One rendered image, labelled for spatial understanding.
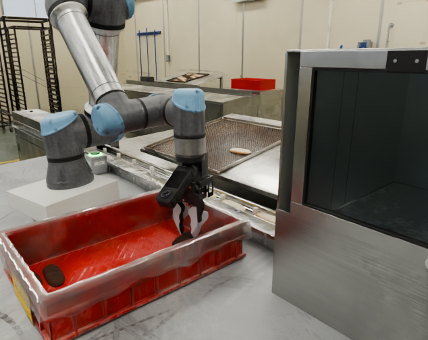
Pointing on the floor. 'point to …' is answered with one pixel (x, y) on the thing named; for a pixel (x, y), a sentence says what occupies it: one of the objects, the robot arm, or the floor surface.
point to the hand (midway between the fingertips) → (186, 232)
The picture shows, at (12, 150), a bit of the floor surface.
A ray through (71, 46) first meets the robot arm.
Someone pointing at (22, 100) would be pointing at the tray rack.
